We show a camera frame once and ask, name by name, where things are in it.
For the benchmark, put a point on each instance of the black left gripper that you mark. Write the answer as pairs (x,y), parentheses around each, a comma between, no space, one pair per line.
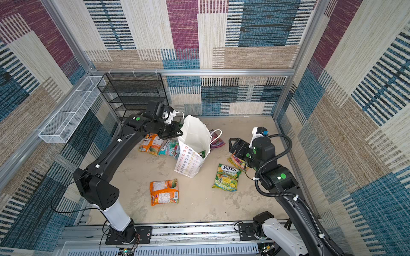
(175,128)

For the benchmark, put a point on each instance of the orange Fox's fruits candy bag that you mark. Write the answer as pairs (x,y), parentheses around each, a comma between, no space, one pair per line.
(237,163)

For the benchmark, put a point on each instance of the white paper bag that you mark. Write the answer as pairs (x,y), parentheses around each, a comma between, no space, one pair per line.
(194,145)

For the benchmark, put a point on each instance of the orange snack bag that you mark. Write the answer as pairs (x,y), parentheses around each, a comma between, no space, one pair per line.
(151,144)
(164,192)

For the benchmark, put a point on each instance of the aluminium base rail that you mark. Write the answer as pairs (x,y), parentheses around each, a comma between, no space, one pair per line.
(171,239)

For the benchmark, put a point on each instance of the orange snack bag far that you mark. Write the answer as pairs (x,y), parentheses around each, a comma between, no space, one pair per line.
(151,144)

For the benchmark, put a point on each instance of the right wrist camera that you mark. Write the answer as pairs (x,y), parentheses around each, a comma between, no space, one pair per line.
(258,132)

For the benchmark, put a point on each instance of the purple candy bag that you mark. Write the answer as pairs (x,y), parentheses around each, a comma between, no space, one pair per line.
(216,142)

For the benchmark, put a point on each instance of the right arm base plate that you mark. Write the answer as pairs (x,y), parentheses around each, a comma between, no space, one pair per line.
(247,232)

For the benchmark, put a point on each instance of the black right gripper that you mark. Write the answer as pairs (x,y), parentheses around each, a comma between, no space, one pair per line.
(244,145)

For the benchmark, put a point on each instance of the teal candy bag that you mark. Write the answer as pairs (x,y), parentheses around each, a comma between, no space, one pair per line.
(170,147)

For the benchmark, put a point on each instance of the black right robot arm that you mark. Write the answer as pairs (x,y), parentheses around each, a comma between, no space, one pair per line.
(276,181)

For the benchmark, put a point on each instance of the black wire shelf rack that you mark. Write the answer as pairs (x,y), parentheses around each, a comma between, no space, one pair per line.
(129,93)

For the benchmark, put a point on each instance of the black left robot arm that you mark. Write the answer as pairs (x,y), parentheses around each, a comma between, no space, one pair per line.
(93,182)

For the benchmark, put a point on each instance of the orange snack bag near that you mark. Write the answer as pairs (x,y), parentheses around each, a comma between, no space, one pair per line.
(164,192)

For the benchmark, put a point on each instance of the white wire mesh basket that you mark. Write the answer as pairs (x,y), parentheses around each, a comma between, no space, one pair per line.
(66,120)

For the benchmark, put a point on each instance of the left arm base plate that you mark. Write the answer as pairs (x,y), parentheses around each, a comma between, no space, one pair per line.
(130,236)

